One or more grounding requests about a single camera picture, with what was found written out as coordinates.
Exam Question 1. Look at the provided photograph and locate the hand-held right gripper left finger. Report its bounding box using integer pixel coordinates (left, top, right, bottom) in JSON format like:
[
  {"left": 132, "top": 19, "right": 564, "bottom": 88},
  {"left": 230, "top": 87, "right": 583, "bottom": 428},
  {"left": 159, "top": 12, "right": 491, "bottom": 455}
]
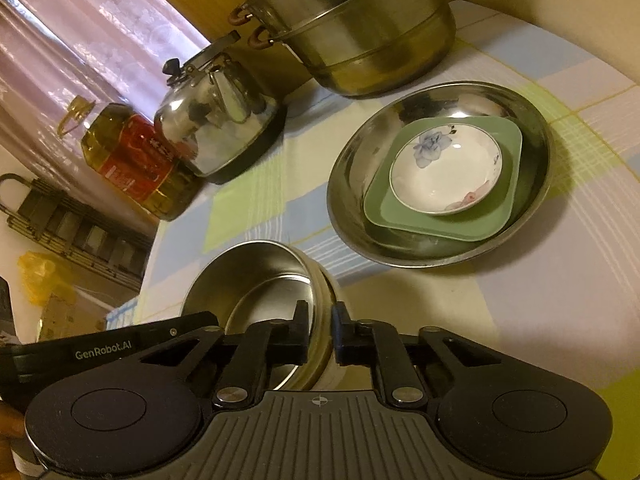
[{"left": 137, "top": 300, "right": 311, "bottom": 411}]

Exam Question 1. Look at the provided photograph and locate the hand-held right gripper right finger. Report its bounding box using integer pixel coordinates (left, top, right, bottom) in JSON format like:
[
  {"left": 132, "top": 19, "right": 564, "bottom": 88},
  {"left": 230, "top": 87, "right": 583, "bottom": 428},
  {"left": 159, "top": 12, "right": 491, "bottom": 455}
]
[{"left": 331, "top": 301, "right": 503, "bottom": 408}]

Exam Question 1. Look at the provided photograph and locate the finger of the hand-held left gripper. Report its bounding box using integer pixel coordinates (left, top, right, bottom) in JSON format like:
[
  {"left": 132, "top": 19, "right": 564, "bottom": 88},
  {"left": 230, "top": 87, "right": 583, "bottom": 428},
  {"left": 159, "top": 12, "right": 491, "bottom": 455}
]
[{"left": 147, "top": 311, "right": 221, "bottom": 343}]

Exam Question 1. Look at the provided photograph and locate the white bowl with steel interior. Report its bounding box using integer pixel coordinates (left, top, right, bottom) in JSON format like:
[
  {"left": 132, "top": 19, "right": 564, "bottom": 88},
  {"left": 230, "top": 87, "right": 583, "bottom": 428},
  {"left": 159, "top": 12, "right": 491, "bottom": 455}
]
[{"left": 181, "top": 241, "right": 335, "bottom": 392}]

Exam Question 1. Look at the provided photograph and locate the large round steel plate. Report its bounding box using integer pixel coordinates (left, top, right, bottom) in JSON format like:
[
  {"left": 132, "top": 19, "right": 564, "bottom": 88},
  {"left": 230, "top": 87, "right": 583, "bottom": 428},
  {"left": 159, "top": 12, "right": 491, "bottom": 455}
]
[{"left": 327, "top": 81, "right": 552, "bottom": 267}]

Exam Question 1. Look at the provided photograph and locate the small white floral dish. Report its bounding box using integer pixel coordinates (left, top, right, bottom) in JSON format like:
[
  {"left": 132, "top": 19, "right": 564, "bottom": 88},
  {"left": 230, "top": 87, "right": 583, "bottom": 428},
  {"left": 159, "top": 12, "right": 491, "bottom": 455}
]
[{"left": 389, "top": 123, "right": 504, "bottom": 216}]

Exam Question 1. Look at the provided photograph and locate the green square plate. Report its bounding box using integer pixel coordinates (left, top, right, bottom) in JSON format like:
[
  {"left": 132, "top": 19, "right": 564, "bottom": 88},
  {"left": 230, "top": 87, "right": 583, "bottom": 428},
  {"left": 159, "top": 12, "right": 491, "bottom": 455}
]
[{"left": 364, "top": 116, "right": 523, "bottom": 241}]

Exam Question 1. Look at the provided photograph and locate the person's left hand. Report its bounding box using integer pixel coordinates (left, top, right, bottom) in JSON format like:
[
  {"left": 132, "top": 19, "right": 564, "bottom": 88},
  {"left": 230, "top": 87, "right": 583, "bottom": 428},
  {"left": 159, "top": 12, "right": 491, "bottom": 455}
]
[{"left": 0, "top": 402, "right": 28, "bottom": 448}]

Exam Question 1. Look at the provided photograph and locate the yellow plastic bag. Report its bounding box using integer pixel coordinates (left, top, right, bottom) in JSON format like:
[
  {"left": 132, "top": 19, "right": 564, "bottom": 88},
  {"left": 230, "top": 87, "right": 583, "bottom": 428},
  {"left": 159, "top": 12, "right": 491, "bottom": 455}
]
[{"left": 18, "top": 251, "right": 76, "bottom": 306}]

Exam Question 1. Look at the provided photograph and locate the dark metal rack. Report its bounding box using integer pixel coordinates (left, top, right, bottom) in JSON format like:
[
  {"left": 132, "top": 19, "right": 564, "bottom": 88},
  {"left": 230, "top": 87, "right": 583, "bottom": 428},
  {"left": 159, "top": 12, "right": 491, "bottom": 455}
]
[{"left": 0, "top": 173, "right": 156, "bottom": 291}]

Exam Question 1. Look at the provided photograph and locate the cooking oil bottle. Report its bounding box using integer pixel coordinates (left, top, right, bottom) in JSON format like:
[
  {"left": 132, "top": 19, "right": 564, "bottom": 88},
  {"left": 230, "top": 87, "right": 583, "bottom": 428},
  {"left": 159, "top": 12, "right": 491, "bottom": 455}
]
[{"left": 59, "top": 96, "right": 201, "bottom": 222}]

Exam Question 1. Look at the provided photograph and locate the steel kettle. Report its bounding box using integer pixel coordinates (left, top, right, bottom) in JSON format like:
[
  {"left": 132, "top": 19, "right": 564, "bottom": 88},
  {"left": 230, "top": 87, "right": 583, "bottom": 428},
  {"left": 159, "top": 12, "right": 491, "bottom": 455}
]
[{"left": 154, "top": 30, "right": 281, "bottom": 178}]

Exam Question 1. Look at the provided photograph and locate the pink curtain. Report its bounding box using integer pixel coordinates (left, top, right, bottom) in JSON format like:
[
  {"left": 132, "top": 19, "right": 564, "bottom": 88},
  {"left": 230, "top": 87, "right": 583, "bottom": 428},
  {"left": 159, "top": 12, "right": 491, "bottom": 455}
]
[{"left": 0, "top": 0, "right": 221, "bottom": 176}]

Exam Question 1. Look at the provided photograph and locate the large steel steamer pot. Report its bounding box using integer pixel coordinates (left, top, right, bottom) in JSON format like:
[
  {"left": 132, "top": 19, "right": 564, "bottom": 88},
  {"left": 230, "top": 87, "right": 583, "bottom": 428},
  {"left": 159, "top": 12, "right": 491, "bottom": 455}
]
[{"left": 229, "top": 0, "right": 458, "bottom": 98}]

